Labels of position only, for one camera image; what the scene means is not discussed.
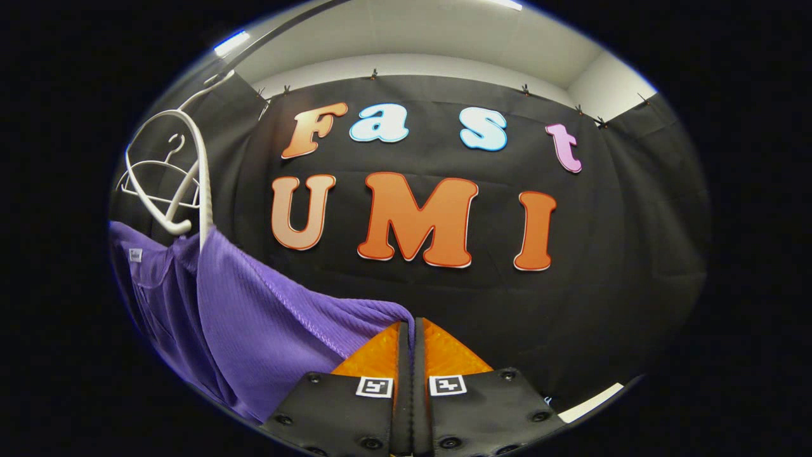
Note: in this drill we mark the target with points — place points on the ceiling light panel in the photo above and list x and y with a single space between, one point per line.
507 3
231 43

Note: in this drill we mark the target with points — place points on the purple ribbed shirt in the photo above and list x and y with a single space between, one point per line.
254 317

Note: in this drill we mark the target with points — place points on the white plastic hanger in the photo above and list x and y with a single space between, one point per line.
162 161
204 190

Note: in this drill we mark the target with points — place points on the black backdrop cloth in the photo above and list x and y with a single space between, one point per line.
602 285

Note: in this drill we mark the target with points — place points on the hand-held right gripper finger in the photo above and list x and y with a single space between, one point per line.
420 412
405 412

